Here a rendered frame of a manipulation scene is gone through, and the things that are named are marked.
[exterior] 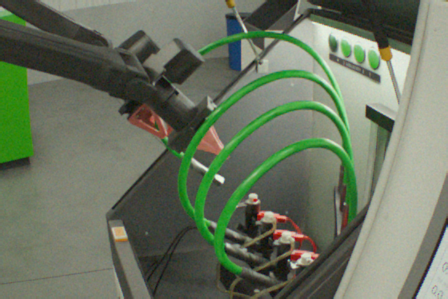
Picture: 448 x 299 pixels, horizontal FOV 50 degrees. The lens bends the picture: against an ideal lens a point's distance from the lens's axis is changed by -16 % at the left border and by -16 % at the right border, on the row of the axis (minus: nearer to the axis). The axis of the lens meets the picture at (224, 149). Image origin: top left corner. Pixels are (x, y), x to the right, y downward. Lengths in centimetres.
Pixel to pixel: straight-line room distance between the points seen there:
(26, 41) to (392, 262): 59
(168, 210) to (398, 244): 82
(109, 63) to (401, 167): 47
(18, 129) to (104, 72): 346
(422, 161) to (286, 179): 84
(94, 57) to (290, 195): 79
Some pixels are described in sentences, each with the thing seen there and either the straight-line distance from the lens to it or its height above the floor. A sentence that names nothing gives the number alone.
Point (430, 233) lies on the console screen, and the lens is 61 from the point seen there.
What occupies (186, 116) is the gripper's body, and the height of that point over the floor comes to 129.
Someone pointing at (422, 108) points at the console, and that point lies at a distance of 65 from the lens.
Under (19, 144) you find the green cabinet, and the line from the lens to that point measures 432.
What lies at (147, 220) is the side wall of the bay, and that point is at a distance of 137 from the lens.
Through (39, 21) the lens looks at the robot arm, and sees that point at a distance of 116.
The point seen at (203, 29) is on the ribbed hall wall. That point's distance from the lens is 799.
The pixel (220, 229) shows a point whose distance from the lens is 76.
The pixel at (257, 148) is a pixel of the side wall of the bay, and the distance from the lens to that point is 137.
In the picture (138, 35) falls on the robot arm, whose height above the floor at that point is 141.
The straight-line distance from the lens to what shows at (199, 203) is 83.
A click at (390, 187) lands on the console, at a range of 69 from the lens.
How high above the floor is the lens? 157
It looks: 21 degrees down
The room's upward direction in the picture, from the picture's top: straight up
